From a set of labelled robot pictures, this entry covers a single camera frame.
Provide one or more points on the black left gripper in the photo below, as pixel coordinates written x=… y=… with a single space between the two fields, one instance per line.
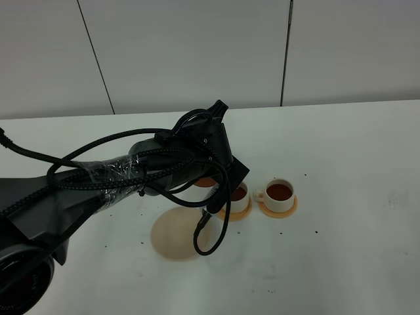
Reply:
x=203 y=133

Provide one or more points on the brown clay teapot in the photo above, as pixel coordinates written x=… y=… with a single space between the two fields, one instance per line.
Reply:
x=205 y=182

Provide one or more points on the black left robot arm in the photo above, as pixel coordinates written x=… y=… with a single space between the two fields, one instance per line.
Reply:
x=39 y=215

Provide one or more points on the beige round teapot coaster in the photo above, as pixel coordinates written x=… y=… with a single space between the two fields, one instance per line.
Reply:
x=172 y=235

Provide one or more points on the left white teacup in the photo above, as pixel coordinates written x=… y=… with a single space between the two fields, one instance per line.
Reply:
x=240 y=199

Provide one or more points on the white teacup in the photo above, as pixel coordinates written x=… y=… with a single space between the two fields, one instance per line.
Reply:
x=277 y=196
x=240 y=199

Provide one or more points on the right white teacup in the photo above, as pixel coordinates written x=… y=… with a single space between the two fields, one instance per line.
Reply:
x=277 y=196

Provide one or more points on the left orange cup coaster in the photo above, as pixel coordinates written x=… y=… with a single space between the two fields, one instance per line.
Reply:
x=236 y=216

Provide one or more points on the orange cup coaster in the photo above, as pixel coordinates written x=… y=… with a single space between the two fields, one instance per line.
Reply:
x=279 y=215
x=236 y=216

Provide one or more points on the right orange cup coaster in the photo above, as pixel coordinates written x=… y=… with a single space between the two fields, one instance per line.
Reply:
x=279 y=215

